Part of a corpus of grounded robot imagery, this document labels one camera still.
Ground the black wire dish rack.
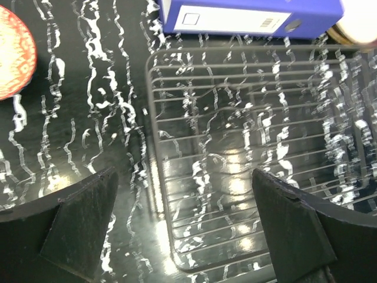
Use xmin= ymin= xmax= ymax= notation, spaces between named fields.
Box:
xmin=145 ymin=45 xmax=376 ymax=277

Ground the red rimmed cream plate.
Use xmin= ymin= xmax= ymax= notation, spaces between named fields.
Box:
xmin=336 ymin=0 xmax=376 ymax=45

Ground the blue white patterned bowl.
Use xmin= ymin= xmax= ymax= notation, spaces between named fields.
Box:
xmin=1 ymin=6 xmax=37 ymax=100

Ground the cream floral plate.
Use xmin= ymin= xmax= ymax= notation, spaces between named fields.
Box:
xmin=326 ymin=26 xmax=354 ymax=45

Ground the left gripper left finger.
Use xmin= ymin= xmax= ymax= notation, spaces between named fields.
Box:
xmin=1 ymin=167 xmax=118 ymax=282

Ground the blue ring binder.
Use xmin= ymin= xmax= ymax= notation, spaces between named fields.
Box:
xmin=158 ymin=0 xmax=343 ymax=39

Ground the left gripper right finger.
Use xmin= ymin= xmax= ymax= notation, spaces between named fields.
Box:
xmin=252 ymin=169 xmax=376 ymax=282

